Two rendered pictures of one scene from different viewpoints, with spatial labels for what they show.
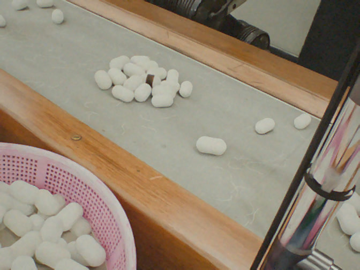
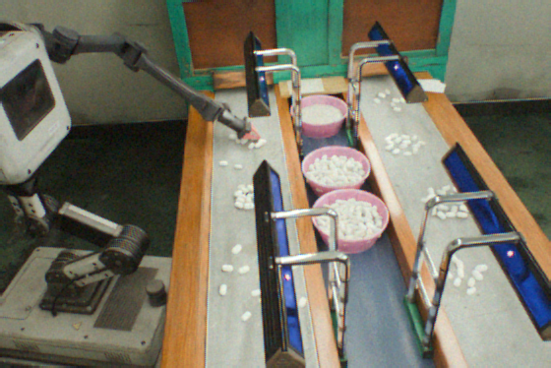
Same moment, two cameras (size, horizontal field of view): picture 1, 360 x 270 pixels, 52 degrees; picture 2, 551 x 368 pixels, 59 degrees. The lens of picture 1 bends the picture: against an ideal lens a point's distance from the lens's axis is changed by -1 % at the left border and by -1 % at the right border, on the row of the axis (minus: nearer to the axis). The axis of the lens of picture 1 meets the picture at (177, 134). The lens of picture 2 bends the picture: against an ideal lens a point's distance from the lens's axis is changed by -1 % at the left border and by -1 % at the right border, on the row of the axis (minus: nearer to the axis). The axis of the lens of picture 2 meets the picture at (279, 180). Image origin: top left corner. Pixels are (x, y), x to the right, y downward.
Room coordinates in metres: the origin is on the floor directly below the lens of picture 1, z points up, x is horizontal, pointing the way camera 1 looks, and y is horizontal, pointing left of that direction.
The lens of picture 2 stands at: (1.16, 1.32, 1.93)
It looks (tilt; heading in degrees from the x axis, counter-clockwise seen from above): 38 degrees down; 238
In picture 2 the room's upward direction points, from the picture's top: 4 degrees counter-clockwise
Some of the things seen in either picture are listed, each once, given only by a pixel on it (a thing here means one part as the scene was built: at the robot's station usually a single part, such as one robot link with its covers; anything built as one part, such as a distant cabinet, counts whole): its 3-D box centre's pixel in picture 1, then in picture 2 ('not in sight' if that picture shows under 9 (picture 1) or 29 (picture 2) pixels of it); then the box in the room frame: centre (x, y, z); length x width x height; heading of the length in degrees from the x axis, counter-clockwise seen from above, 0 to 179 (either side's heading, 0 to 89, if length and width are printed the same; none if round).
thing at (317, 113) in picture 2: not in sight; (319, 119); (-0.08, -0.24, 0.71); 0.22 x 0.22 x 0.06
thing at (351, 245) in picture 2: not in sight; (349, 222); (0.28, 0.38, 0.72); 0.27 x 0.27 x 0.10
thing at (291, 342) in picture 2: not in sight; (273, 246); (0.73, 0.61, 1.08); 0.62 x 0.08 x 0.07; 60
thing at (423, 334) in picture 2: not in sight; (456, 276); (0.32, 0.85, 0.90); 0.20 x 0.19 x 0.45; 60
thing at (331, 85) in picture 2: not in sight; (312, 87); (-0.19, -0.43, 0.77); 0.33 x 0.15 x 0.01; 150
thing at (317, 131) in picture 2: not in sight; (319, 117); (-0.08, -0.24, 0.72); 0.27 x 0.27 x 0.10
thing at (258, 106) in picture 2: not in sight; (255, 69); (0.25, -0.23, 1.08); 0.62 x 0.08 x 0.07; 60
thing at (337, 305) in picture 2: not in sight; (307, 291); (0.67, 0.65, 0.90); 0.20 x 0.19 x 0.45; 60
